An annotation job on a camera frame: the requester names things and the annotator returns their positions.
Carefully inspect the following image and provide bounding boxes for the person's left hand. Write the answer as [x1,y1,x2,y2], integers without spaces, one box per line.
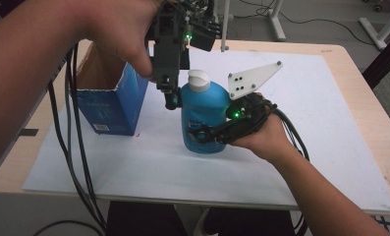
[83,0,164,81]

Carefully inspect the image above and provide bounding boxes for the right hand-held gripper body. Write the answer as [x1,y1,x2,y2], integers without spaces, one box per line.
[211,61,284,146]

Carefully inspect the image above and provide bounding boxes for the black metal post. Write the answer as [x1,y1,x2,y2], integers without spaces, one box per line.
[362,29,390,90]

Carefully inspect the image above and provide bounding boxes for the white stand leg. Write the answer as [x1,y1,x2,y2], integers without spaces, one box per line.
[219,0,232,53]
[266,0,287,42]
[359,11,390,51]

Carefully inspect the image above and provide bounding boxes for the blue bottle with white cap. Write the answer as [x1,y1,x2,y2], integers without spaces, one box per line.
[180,69,232,154]

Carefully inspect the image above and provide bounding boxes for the person's right hand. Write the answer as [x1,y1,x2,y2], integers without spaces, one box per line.
[230,112,298,164]

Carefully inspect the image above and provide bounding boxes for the white mat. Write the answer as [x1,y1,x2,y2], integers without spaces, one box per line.
[22,47,390,214]

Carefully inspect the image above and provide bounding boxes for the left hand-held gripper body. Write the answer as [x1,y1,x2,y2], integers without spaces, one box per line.
[144,0,223,93]

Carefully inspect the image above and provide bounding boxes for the black cable bundle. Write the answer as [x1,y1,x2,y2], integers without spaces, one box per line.
[273,107,312,236]

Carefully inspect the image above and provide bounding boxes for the black tape strip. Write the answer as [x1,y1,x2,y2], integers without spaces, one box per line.
[18,128,39,138]

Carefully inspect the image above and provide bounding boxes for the black floor cable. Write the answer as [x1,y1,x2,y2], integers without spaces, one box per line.
[32,219,104,236]
[238,0,377,47]

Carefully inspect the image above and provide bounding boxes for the blue cardboard box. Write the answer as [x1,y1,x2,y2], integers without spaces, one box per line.
[74,41,150,137]

